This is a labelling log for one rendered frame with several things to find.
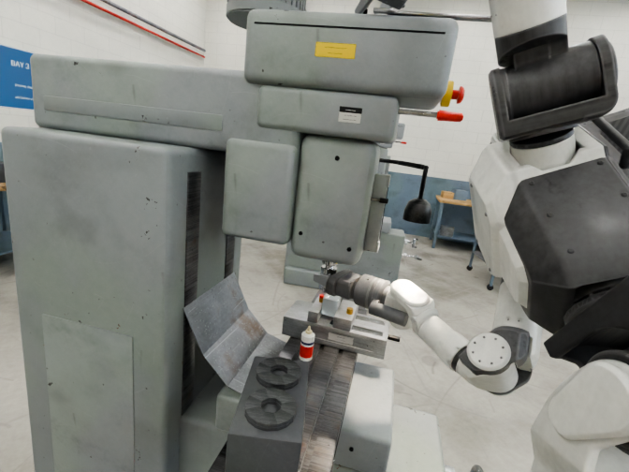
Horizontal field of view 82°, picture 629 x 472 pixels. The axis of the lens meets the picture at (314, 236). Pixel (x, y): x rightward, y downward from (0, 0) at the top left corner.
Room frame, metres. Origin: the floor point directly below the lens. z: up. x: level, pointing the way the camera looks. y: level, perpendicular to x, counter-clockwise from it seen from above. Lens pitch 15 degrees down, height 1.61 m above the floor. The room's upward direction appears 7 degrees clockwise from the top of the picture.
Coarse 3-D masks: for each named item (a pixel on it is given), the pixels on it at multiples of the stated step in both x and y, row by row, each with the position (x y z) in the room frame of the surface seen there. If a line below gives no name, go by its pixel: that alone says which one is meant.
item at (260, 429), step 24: (264, 360) 0.66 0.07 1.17; (288, 360) 0.67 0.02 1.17; (264, 384) 0.60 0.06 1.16; (288, 384) 0.60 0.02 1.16; (240, 408) 0.53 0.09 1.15; (264, 408) 0.54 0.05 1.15; (288, 408) 0.53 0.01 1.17; (240, 432) 0.48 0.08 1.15; (264, 432) 0.49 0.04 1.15; (288, 432) 0.49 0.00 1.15; (240, 456) 0.47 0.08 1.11; (264, 456) 0.47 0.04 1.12; (288, 456) 0.47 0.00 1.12
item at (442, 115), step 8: (400, 112) 0.87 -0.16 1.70; (408, 112) 0.86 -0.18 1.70; (416, 112) 0.86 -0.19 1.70; (424, 112) 0.86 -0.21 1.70; (432, 112) 0.85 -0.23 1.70; (440, 112) 0.84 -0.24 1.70; (448, 112) 0.84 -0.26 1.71; (456, 112) 0.84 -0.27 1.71; (440, 120) 0.85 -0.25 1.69; (448, 120) 0.84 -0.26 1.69; (456, 120) 0.84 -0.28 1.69
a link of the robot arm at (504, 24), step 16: (496, 0) 0.57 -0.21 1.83; (512, 0) 0.55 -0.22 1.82; (528, 0) 0.54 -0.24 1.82; (544, 0) 0.54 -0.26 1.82; (560, 0) 0.55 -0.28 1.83; (496, 16) 0.58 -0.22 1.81; (512, 16) 0.56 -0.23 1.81; (528, 16) 0.55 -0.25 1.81; (544, 16) 0.54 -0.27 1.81; (496, 32) 0.59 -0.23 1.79; (512, 32) 0.56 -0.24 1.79
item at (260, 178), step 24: (240, 144) 0.93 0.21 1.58; (264, 144) 0.92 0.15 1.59; (240, 168) 0.93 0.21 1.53; (264, 168) 0.91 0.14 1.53; (288, 168) 0.90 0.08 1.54; (240, 192) 0.93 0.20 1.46; (264, 192) 0.91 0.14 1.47; (288, 192) 0.90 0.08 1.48; (240, 216) 0.93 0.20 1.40; (264, 216) 0.91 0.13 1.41; (288, 216) 0.91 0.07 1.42; (264, 240) 0.92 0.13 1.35; (288, 240) 0.92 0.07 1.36
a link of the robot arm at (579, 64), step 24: (552, 24) 0.55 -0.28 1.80; (504, 48) 0.58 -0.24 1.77; (528, 48) 0.58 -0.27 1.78; (552, 48) 0.57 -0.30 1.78; (576, 48) 0.57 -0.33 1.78; (528, 72) 0.58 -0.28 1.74; (552, 72) 0.56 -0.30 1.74; (576, 72) 0.55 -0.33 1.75; (600, 72) 0.54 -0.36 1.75; (528, 96) 0.57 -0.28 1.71; (552, 96) 0.56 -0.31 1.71; (576, 96) 0.55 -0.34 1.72
